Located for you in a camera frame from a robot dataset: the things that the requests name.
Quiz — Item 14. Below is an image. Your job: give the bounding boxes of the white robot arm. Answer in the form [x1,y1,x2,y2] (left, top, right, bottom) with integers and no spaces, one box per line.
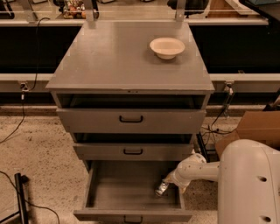
[164,139,280,224]

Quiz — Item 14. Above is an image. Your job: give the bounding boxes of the grey bottom drawer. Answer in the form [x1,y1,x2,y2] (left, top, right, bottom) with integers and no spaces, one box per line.
[73,161,192,224]

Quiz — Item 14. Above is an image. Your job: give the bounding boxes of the grey drawer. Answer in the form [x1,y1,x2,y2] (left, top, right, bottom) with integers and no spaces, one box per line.
[73,143,193,161]
[57,108,206,134]
[73,161,192,224]

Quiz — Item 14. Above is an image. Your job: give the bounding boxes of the grey middle drawer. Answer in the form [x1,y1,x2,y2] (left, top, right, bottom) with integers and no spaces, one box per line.
[73,143,193,161]

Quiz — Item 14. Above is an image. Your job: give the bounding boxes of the grey drawer cabinet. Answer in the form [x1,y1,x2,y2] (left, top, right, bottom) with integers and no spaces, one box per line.
[45,20,215,165]

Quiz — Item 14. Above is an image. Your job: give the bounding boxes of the grey top drawer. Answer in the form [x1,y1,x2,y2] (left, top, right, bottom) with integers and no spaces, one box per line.
[57,108,206,134]

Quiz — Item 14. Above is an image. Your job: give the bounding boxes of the black stand bar right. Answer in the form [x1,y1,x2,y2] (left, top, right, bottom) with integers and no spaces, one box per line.
[196,133,210,163]

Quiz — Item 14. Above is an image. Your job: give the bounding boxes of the black stand bar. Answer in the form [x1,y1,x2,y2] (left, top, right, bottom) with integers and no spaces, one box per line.
[196,133,210,163]
[14,173,28,224]

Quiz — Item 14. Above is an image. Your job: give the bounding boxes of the brown cardboard box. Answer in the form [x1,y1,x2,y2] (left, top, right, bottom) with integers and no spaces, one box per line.
[215,111,280,157]

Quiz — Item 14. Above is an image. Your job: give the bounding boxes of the black stand bar left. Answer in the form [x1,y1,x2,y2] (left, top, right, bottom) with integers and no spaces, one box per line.
[14,173,28,224]

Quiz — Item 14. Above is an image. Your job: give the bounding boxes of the colourful items on shelf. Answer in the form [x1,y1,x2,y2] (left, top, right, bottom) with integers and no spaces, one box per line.
[62,0,86,19]

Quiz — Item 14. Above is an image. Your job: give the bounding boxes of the black cables right floor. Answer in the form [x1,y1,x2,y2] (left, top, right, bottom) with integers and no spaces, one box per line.
[200,87,240,147]

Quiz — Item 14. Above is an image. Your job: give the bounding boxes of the black cable floor left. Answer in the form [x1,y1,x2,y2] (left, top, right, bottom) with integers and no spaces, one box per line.
[0,171,61,224]

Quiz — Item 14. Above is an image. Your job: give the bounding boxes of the black cable left wall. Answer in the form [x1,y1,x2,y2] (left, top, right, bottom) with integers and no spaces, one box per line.
[0,17,51,144]

